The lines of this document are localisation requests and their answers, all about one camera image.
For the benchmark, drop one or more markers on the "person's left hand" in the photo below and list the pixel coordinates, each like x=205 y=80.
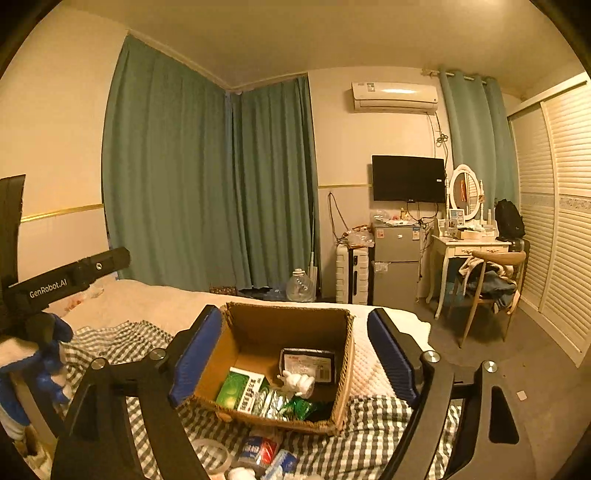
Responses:
x=46 y=364

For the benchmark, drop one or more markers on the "narrow green curtain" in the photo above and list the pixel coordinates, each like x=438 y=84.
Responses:
x=277 y=184

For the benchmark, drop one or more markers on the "white dressing table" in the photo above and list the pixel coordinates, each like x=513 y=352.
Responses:
x=461 y=249

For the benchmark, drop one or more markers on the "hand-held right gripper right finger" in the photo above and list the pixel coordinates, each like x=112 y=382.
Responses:
x=392 y=360

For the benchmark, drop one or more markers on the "cardboard box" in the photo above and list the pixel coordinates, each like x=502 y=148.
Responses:
x=258 y=332

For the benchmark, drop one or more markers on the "white wrapper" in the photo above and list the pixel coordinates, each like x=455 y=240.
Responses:
x=298 y=383

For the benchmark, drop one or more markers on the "white suitcase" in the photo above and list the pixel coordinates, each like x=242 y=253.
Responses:
x=344 y=277

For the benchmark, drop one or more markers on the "checked blanket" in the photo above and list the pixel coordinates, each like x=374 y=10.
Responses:
x=369 y=424

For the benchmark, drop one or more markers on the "sachet packets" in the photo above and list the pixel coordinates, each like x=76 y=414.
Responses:
x=307 y=364

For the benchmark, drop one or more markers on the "black wall television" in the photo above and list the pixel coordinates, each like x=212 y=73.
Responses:
x=408 y=177

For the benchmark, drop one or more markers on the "small grey fridge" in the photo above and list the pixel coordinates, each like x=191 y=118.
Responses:
x=397 y=263

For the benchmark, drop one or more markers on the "white plastic bottle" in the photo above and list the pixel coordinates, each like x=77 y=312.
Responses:
x=242 y=474

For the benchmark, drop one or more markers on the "plastic bottle blue red label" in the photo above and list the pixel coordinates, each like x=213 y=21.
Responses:
x=258 y=450

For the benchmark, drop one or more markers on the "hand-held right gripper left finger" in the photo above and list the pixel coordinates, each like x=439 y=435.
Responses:
x=196 y=360

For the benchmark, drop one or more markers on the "clothes on chair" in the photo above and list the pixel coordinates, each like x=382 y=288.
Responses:
x=489 y=286

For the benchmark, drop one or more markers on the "blue white packet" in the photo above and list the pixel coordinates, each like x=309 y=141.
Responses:
x=284 y=464

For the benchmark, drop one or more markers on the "white oval vanity mirror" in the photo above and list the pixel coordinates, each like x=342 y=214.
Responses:
x=464 y=189

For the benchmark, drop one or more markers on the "green curtain beside wardrobe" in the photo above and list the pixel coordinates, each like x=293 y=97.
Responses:
x=475 y=129

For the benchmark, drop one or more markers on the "clear plastic bag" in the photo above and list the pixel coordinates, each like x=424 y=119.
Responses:
x=360 y=236

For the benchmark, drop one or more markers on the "printed plastic bag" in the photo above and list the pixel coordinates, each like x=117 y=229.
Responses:
x=85 y=297

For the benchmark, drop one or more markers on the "wide green curtain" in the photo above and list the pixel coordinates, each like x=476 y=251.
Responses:
x=171 y=161

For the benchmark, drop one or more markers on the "white slatted wardrobe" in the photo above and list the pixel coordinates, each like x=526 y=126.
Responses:
x=563 y=207

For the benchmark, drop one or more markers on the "green medicine box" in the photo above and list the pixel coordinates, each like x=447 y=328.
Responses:
x=235 y=387

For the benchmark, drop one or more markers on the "green packet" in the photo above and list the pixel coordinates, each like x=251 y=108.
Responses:
x=298 y=408

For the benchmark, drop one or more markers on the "clear water jug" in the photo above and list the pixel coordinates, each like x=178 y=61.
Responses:
x=300 y=288

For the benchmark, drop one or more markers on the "small picture frame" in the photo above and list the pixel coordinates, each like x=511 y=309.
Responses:
x=455 y=218

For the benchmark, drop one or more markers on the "white air conditioner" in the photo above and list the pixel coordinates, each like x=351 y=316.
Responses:
x=392 y=97

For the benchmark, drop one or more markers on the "clear tape roll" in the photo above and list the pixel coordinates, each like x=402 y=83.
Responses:
x=226 y=457

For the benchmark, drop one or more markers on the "black backpack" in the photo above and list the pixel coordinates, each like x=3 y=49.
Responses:
x=510 y=219

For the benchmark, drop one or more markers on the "small patterned box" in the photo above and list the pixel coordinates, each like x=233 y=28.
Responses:
x=223 y=290

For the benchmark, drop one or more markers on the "wooden chair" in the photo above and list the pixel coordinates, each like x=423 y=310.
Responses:
x=498 y=256

